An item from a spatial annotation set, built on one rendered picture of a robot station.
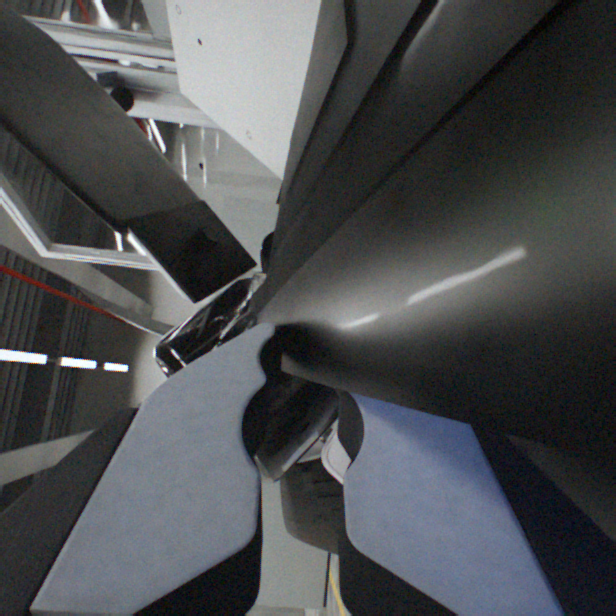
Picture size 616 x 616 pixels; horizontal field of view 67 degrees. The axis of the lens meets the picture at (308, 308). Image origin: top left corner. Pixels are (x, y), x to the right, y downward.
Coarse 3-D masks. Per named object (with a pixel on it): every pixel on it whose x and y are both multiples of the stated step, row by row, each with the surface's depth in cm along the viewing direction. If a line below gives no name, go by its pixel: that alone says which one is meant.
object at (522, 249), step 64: (384, 0) 7; (448, 0) 6; (512, 0) 5; (576, 0) 4; (320, 64) 10; (384, 64) 7; (448, 64) 6; (512, 64) 5; (576, 64) 4; (320, 128) 10; (384, 128) 7; (448, 128) 6; (512, 128) 5; (576, 128) 4; (320, 192) 10; (384, 192) 7; (448, 192) 6; (512, 192) 5; (576, 192) 4; (320, 256) 10; (384, 256) 7; (448, 256) 6; (512, 256) 5; (576, 256) 4; (320, 320) 10; (384, 320) 7; (448, 320) 6; (512, 320) 5; (576, 320) 4; (384, 384) 8; (448, 384) 6; (512, 384) 5; (576, 384) 4; (576, 448) 4
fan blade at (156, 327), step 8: (80, 288) 55; (88, 296) 52; (96, 296) 55; (104, 304) 51; (112, 304) 55; (112, 312) 48; (120, 312) 49; (128, 312) 53; (128, 320) 46; (136, 320) 46; (144, 320) 49; (152, 320) 53; (144, 328) 44; (152, 328) 43; (160, 328) 45; (168, 328) 46
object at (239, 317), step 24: (264, 240) 34; (264, 264) 36; (240, 288) 30; (216, 312) 29; (240, 312) 28; (168, 336) 29; (192, 336) 28; (216, 336) 27; (168, 360) 27; (192, 360) 26; (312, 384) 27; (288, 408) 27; (312, 408) 28; (336, 408) 29; (288, 432) 27; (312, 432) 28; (264, 456) 26; (288, 456) 28; (264, 480) 29
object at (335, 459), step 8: (336, 424) 30; (336, 432) 30; (328, 440) 30; (336, 440) 30; (328, 448) 30; (336, 448) 30; (328, 456) 30; (336, 456) 30; (344, 456) 30; (328, 464) 30; (336, 464) 30; (344, 464) 30; (336, 472) 30; (344, 472) 30
